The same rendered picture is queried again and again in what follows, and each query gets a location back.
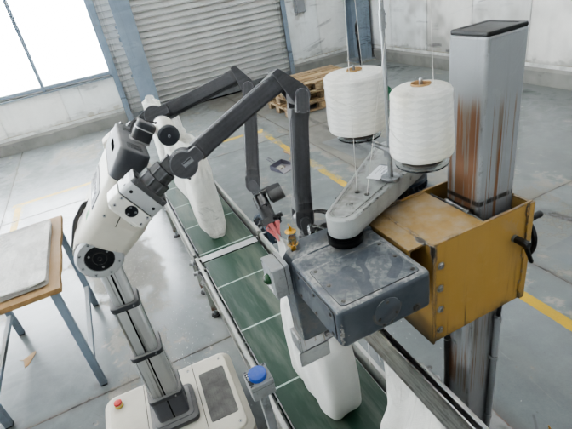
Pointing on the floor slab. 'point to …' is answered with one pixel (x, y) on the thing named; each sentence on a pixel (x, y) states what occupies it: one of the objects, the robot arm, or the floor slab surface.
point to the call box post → (268, 413)
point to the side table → (55, 306)
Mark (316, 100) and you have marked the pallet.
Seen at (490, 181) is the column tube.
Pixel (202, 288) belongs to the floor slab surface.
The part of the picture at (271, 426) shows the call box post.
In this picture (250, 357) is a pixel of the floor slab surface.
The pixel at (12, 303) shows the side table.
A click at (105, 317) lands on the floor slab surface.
